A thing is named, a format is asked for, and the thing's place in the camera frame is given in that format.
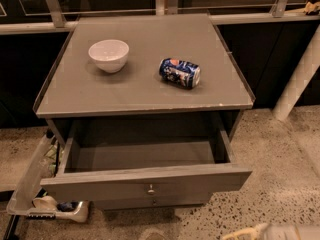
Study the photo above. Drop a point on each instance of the grey top drawer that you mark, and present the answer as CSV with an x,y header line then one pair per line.
x,y
146,156

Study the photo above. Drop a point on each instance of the grey drawer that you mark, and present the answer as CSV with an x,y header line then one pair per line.
x,y
146,156
159,201

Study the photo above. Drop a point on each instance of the grey bottom drawer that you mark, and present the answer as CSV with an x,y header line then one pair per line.
x,y
159,201

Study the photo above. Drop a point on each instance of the grey drawer cabinet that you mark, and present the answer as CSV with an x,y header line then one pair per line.
x,y
77,89

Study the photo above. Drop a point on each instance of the blue soda can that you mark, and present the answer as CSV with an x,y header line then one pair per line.
x,y
180,72

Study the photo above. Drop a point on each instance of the blue snack bag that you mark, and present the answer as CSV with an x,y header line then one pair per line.
x,y
67,206

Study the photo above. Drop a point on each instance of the white paper cup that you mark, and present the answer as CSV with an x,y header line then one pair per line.
x,y
46,203

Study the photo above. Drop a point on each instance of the green snack bag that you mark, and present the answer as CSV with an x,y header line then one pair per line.
x,y
53,156

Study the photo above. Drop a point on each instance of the white ceramic bowl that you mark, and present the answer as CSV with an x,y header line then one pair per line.
x,y
109,55

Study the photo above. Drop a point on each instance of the clear plastic bin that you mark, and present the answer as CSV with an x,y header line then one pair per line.
x,y
29,187

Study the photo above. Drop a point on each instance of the white diagonal post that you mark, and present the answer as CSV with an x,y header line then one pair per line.
x,y
300,78

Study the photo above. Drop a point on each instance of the yellow object on rail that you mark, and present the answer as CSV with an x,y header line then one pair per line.
x,y
312,8

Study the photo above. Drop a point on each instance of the metal railing frame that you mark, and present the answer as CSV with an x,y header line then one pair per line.
x,y
40,16

